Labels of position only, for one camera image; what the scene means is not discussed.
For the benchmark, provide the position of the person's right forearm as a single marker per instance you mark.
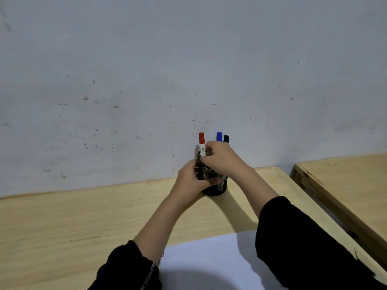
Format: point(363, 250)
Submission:
point(290, 238)

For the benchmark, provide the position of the blue capped marker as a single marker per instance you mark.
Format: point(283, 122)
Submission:
point(219, 136)

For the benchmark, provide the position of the person's left thumb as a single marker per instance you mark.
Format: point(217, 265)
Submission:
point(211, 183)

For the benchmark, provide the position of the person's right hand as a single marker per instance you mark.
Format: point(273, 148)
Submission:
point(223, 160)

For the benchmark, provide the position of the black capped marker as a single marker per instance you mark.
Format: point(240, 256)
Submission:
point(226, 138)

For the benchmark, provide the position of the black mesh pen holder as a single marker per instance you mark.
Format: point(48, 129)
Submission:
point(207, 173)

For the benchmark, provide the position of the person's right thumb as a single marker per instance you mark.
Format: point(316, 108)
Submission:
point(207, 160)

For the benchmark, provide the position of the red capped white marker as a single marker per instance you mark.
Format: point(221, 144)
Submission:
point(202, 147)

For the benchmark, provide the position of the white paper sheet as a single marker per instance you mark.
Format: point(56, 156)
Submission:
point(205, 256)

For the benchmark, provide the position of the person's left hand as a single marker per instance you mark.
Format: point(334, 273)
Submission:
point(186, 185)

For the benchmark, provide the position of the wooden desk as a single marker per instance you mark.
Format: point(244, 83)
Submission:
point(347, 184)

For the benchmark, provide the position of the person's left forearm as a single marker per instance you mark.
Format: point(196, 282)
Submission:
point(151, 232)

